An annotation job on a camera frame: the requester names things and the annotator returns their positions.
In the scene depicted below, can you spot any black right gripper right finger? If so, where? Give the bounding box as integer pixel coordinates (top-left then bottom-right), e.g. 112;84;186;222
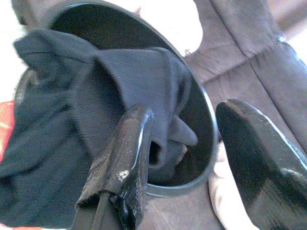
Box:
215;99;307;230

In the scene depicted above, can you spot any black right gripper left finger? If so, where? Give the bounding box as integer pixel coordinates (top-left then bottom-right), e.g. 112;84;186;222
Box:
71;103;154;230

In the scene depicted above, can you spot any black knit garment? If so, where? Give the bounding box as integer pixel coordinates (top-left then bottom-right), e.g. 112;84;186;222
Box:
0;28;199;228

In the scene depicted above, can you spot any dark brown sofa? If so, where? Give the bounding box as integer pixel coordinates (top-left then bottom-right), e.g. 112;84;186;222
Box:
11;0;307;230

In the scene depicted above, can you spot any red cushion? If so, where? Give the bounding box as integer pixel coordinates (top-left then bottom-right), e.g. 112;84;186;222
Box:
0;100;15;163

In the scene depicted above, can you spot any black round basket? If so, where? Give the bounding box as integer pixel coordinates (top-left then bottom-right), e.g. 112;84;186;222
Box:
14;0;219;198

